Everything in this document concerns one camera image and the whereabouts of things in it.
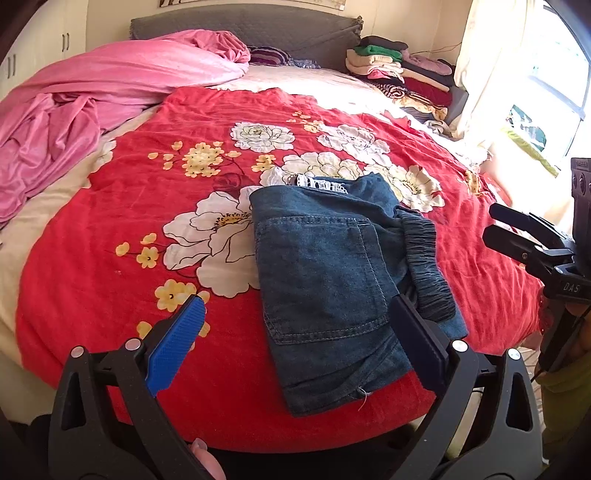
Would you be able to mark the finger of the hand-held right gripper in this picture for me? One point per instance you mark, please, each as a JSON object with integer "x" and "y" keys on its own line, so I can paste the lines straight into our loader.
{"x": 512, "y": 247}
{"x": 526, "y": 221}

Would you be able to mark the green cloth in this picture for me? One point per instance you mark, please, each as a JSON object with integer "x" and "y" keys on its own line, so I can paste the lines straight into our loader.
{"x": 531, "y": 143}

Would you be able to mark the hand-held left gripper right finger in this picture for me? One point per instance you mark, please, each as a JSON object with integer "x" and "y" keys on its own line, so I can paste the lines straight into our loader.
{"x": 418, "y": 346}

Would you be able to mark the person's right hand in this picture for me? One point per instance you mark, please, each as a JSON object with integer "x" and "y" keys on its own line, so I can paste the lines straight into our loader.
{"x": 581, "y": 327}

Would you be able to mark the white curtain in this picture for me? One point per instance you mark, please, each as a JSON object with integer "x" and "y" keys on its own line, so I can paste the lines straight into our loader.
{"x": 489, "y": 69}

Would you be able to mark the white wardrobe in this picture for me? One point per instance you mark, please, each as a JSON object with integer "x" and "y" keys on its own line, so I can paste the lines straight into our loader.
{"x": 46, "y": 37}

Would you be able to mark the purple striped pillow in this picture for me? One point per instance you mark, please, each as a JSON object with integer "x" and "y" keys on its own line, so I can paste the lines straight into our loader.
{"x": 270, "y": 56}

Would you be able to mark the grey padded headboard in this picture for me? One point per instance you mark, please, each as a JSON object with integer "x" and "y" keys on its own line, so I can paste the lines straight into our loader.
{"x": 277, "y": 27}

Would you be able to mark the red floral blanket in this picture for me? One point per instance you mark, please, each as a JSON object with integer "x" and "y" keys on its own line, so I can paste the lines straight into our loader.
{"x": 115, "y": 323}

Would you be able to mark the person's left hand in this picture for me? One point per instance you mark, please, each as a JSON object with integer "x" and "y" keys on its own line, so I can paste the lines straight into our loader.
{"x": 208, "y": 466}

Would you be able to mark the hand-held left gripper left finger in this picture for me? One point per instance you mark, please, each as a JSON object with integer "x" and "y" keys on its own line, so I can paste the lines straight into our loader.
{"x": 178, "y": 346}

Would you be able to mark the grey patterned pillow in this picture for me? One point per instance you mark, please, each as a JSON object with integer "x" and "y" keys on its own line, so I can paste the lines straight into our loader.
{"x": 305, "y": 63}

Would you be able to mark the blue denim pants lace trim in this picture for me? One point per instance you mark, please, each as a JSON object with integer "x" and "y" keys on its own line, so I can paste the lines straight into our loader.
{"x": 323, "y": 286}

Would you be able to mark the window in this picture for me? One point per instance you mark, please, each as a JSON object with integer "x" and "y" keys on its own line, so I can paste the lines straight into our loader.
{"x": 558, "y": 83}

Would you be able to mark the stack of folded clothes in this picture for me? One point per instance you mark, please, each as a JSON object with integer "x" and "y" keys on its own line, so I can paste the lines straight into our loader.
{"x": 401, "y": 78}

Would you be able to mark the pink blanket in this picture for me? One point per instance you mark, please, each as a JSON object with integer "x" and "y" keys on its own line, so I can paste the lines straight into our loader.
{"x": 92, "y": 92}

